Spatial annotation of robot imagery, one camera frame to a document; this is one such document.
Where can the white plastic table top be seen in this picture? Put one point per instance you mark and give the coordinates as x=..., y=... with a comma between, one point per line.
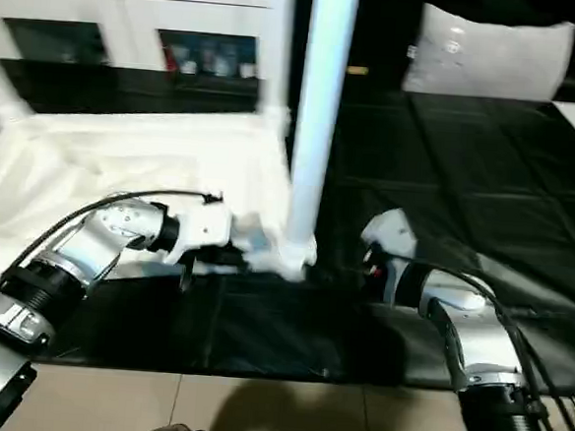
x=124, y=155

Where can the white plastic table leg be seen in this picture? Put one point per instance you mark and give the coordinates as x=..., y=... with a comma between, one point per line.
x=0, y=92
x=320, y=104
x=278, y=52

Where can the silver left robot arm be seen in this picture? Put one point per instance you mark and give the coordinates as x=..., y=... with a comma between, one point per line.
x=83, y=241

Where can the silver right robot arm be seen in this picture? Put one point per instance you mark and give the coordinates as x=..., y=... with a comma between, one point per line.
x=481, y=337

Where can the black work mat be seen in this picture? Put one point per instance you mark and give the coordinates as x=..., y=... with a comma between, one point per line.
x=467, y=188

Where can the black box with gold label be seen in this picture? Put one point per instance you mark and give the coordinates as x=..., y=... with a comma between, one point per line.
x=379, y=34

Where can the grey cushion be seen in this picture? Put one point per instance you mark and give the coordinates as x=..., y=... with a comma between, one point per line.
x=486, y=52

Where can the white glass-door cabinet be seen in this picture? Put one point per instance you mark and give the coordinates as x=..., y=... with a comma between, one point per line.
x=109, y=6

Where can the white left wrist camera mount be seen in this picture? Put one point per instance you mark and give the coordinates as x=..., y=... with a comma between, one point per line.
x=202, y=229

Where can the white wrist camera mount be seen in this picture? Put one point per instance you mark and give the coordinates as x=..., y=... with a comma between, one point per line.
x=202, y=229
x=392, y=233

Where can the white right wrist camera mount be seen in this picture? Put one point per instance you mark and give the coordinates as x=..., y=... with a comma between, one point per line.
x=392, y=233

